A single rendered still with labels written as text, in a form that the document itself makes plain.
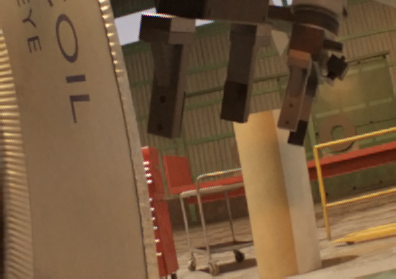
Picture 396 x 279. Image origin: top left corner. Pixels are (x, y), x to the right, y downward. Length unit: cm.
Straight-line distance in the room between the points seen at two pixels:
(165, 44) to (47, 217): 19
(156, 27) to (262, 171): 448
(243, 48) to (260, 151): 433
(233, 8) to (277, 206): 441
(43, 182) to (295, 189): 445
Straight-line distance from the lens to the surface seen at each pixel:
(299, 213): 501
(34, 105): 62
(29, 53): 63
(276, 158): 497
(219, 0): 56
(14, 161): 56
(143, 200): 83
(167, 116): 55
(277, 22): 99
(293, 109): 89
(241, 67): 67
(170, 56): 54
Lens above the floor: 69
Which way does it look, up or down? 8 degrees up
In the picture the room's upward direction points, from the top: 10 degrees counter-clockwise
